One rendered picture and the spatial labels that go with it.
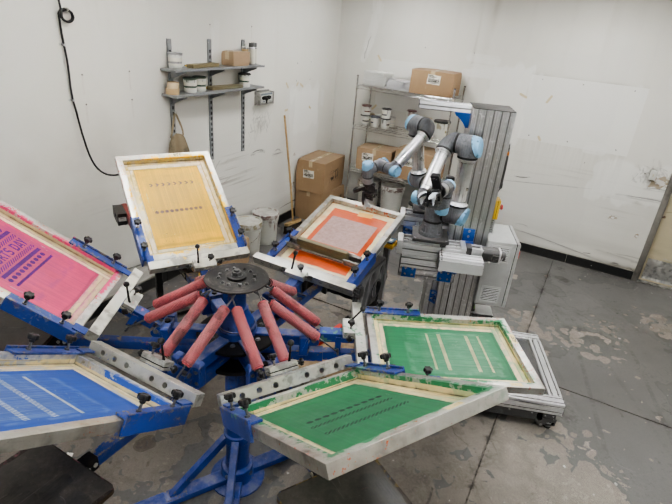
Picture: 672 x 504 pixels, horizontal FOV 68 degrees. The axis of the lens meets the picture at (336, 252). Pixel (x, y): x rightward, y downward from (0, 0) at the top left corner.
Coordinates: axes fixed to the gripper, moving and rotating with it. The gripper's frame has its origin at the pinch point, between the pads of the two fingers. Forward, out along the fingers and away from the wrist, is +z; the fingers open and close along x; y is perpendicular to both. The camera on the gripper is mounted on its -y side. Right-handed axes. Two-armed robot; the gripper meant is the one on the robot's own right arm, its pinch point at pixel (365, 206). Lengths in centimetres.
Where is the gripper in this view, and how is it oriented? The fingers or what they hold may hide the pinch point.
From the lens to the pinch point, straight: 348.2
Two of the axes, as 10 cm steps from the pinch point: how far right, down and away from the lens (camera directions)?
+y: 8.7, 2.7, -4.0
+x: 4.8, -5.7, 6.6
